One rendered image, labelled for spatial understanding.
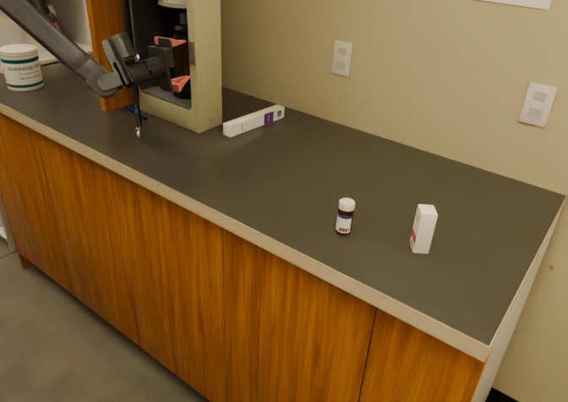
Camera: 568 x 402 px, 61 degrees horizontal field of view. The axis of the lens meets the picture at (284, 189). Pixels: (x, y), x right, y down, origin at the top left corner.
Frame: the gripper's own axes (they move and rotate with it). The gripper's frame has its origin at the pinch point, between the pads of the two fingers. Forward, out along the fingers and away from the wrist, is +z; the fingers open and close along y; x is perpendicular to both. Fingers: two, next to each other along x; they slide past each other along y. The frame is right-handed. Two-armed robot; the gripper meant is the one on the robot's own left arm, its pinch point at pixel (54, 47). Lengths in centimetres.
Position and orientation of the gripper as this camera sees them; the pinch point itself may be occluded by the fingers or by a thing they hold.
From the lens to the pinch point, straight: 165.5
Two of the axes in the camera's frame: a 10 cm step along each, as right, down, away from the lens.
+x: -8.7, 3.8, -3.1
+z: 2.2, 8.7, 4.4
